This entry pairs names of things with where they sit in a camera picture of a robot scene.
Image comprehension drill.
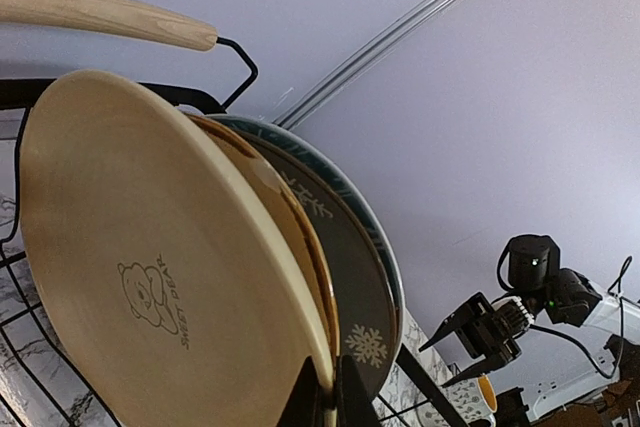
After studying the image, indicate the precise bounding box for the grey reindeer plate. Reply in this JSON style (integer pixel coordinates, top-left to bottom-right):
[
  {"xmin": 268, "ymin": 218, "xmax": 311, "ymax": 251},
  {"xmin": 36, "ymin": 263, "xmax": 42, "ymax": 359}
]
[{"xmin": 235, "ymin": 130, "xmax": 402, "ymax": 399}]

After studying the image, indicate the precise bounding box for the pale yellow round plate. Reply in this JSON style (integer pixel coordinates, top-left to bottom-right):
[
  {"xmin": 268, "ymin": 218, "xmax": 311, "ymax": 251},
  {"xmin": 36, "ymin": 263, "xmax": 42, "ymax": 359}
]
[{"xmin": 18, "ymin": 69, "xmax": 335, "ymax": 427}]

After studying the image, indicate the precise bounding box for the cream bird pattern plate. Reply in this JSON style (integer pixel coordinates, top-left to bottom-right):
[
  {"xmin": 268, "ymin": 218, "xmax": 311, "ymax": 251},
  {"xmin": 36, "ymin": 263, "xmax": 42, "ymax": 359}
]
[{"xmin": 187, "ymin": 114, "xmax": 341, "ymax": 363}]

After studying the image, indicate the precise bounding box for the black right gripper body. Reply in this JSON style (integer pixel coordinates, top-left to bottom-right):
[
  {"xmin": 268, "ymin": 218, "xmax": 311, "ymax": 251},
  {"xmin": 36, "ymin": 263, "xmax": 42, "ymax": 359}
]
[{"xmin": 457, "ymin": 292, "xmax": 530, "ymax": 360}]

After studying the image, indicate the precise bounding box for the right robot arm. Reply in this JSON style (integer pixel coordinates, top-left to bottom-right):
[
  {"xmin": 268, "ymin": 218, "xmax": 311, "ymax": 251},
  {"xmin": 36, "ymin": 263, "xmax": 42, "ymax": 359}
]
[{"xmin": 420, "ymin": 234, "xmax": 639, "ymax": 421}]

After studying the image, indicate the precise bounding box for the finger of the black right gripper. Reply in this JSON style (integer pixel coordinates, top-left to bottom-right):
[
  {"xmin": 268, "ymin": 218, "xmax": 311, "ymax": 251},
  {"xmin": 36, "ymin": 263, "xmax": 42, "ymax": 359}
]
[{"xmin": 443, "ymin": 355, "xmax": 500, "ymax": 387}]

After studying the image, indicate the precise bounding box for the white patterned mug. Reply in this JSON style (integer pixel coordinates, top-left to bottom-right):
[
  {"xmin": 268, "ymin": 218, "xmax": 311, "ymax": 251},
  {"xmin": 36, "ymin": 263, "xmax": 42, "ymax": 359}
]
[{"xmin": 442, "ymin": 375, "xmax": 498, "ymax": 426}]

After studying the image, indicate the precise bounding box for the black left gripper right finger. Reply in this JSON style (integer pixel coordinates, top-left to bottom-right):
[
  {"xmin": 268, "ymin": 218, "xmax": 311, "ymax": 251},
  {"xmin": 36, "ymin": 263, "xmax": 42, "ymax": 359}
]
[{"xmin": 418, "ymin": 312, "xmax": 467, "ymax": 352}]

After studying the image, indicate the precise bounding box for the right aluminium frame post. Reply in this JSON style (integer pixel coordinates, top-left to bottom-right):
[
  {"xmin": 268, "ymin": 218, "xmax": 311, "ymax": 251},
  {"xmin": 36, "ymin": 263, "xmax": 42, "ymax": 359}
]
[{"xmin": 274, "ymin": 0, "xmax": 461, "ymax": 129}]

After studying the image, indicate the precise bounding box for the red and teal plate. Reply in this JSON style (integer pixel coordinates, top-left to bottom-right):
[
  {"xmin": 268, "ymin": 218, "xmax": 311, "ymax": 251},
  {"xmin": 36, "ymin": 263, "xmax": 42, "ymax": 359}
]
[{"xmin": 208, "ymin": 114, "xmax": 406, "ymax": 323}]

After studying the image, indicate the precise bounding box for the black wire dish rack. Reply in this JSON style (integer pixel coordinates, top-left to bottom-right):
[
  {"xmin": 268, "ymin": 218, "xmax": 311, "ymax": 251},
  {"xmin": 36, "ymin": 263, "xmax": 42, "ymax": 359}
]
[{"xmin": 0, "ymin": 0, "xmax": 469, "ymax": 427}]

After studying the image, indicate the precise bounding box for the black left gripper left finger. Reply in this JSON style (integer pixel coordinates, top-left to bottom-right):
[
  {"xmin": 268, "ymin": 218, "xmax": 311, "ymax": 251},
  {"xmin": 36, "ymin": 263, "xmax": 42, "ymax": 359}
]
[{"xmin": 335, "ymin": 356, "xmax": 381, "ymax": 427}]

